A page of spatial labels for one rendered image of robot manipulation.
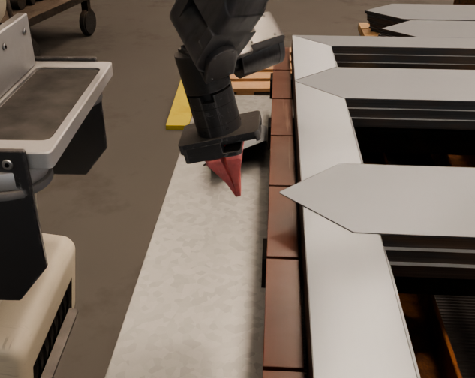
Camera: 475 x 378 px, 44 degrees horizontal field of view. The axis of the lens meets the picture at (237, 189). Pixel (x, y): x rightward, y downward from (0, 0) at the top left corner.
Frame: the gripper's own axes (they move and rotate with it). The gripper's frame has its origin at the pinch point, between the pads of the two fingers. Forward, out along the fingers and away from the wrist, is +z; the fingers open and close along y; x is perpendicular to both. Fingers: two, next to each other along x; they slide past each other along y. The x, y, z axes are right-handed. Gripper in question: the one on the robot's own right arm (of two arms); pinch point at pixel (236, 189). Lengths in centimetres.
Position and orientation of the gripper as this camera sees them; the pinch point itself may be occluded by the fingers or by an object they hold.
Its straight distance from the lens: 78.8
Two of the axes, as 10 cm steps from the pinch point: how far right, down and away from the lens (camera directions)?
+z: 2.4, 8.4, 4.8
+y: -9.7, 1.8, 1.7
